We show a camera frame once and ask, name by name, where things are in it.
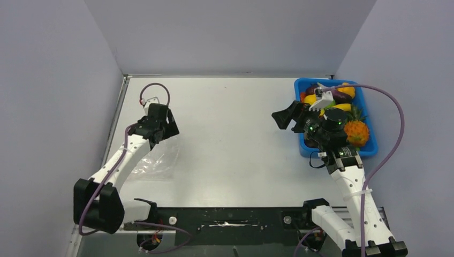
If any blue plastic bin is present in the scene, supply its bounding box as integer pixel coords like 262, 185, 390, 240
294, 78, 379, 157

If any toy yellow banana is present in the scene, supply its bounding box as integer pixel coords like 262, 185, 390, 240
319, 103, 352, 117

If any toy dark passion fruit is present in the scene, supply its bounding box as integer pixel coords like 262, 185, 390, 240
305, 84, 319, 96

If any toy orange bell pepper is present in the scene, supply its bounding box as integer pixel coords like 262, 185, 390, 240
337, 82, 355, 99

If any toy pineapple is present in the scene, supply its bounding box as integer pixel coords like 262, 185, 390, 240
344, 104, 370, 147

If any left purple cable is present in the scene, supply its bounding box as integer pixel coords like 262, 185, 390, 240
78, 82, 171, 237

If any toy yellow mango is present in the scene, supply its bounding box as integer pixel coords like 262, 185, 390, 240
303, 94, 317, 105

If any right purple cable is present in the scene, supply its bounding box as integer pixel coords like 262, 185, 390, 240
331, 84, 406, 257

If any toy purple eggplant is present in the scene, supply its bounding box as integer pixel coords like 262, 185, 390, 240
331, 89, 353, 104

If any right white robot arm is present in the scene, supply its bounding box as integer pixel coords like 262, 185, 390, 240
271, 101, 408, 256

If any clear zip top bag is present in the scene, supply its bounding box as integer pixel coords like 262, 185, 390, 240
127, 136, 180, 181

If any purple cable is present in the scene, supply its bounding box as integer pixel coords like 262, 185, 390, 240
331, 84, 406, 257
78, 82, 171, 237

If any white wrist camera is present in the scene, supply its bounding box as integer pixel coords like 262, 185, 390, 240
140, 96, 160, 108
309, 82, 334, 111

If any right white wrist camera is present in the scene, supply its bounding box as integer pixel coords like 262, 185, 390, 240
309, 82, 334, 111

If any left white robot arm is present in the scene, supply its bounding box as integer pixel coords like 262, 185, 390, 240
73, 103, 179, 234

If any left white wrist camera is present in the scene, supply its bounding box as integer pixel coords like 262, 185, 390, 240
140, 96, 160, 108

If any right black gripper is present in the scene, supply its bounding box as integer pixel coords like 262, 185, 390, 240
272, 101, 330, 145

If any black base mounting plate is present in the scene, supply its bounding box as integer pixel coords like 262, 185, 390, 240
124, 206, 327, 251

